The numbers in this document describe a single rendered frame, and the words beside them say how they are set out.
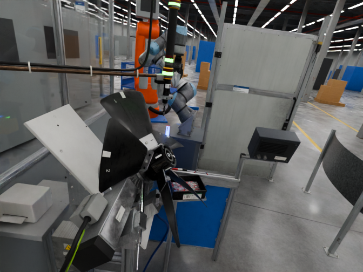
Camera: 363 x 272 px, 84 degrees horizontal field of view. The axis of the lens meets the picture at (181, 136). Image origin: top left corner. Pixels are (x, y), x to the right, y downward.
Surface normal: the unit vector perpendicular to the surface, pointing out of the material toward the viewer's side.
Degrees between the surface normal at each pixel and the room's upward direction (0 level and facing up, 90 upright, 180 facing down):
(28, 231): 0
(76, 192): 90
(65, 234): 0
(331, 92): 90
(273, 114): 90
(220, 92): 90
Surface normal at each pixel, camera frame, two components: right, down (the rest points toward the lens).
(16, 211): -0.05, 0.39
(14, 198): 0.13, -0.91
